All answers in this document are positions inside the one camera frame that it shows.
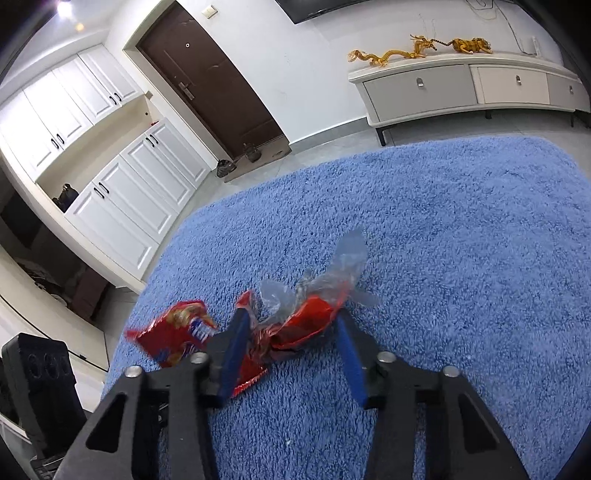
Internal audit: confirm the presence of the gold tiger figurine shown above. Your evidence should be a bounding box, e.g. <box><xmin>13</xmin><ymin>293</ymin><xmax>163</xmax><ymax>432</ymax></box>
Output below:
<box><xmin>451</xmin><ymin>37</ymin><xmax>493</xmax><ymax>55</ymax></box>

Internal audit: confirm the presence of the gold dragon figurine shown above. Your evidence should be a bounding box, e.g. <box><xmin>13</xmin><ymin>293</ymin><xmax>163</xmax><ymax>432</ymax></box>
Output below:
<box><xmin>348</xmin><ymin>34</ymin><xmax>451</xmax><ymax>68</ymax></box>

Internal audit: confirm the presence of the white television cabinet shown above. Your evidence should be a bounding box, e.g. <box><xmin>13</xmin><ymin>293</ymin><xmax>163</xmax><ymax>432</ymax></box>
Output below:
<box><xmin>348</xmin><ymin>52</ymin><xmax>591</xmax><ymax>147</ymax></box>

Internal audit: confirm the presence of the black television cable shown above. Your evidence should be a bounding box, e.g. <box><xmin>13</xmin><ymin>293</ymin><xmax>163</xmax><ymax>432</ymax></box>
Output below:
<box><xmin>465</xmin><ymin>0</ymin><xmax>536</xmax><ymax>54</ymax></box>

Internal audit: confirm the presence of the brown doormat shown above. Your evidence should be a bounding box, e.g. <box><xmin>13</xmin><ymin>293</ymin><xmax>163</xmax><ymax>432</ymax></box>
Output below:
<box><xmin>222</xmin><ymin>137</ymin><xmax>293</xmax><ymax>177</ymax></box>

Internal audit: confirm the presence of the blue fluffy blanket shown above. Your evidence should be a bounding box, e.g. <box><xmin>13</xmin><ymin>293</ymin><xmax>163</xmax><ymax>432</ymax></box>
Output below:
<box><xmin>99</xmin><ymin>135</ymin><xmax>591</xmax><ymax>480</ymax></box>

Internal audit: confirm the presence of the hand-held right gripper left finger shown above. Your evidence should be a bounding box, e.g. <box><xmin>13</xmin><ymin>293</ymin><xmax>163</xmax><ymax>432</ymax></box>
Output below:
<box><xmin>54</xmin><ymin>308</ymin><xmax>252</xmax><ymax>480</ymax></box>

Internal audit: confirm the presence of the dark sofa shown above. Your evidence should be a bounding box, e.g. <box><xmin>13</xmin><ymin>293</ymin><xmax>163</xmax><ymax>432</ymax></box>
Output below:
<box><xmin>0</xmin><ymin>191</ymin><xmax>112</xmax><ymax>324</ymax></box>

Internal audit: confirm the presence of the clear plastic wrapper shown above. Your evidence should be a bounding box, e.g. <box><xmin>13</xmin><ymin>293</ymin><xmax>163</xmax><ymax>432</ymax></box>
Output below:
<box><xmin>259</xmin><ymin>228</ymin><xmax>382</xmax><ymax>326</ymax></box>

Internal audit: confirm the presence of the red blue-print chip bag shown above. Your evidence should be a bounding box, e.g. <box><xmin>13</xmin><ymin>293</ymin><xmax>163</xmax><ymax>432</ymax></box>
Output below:
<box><xmin>126</xmin><ymin>300</ymin><xmax>219</xmax><ymax>369</ymax></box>

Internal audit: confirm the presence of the red gold-print snack wrapper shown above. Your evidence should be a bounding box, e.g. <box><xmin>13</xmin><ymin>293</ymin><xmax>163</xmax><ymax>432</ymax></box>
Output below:
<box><xmin>231</xmin><ymin>291</ymin><xmax>345</xmax><ymax>398</ymax></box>

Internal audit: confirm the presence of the brown entrance door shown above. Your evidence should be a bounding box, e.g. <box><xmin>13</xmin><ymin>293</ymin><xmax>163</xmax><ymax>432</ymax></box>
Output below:
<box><xmin>137</xmin><ymin>7</ymin><xmax>291</xmax><ymax>162</ymax></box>

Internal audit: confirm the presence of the dark bag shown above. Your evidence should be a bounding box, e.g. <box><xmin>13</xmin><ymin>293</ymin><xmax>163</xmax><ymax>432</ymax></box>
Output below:
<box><xmin>52</xmin><ymin>183</ymin><xmax>79</xmax><ymax>212</ymax></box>

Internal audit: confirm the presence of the black wall television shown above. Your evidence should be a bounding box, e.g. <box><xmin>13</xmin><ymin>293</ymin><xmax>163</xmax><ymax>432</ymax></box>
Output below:
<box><xmin>274</xmin><ymin>0</ymin><xmax>402</xmax><ymax>24</ymax></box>

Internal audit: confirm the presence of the white upper cabinet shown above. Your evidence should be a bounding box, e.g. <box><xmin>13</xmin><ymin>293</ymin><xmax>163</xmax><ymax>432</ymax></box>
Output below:
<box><xmin>0</xmin><ymin>44</ymin><xmax>144</xmax><ymax>169</ymax></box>

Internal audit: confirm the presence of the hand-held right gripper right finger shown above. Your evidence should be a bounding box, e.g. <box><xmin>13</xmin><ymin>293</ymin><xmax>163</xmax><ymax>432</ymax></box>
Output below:
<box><xmin>335</xmin><ymin>309</ymin><xmax>532</xmax><ymax>480</ymax></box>

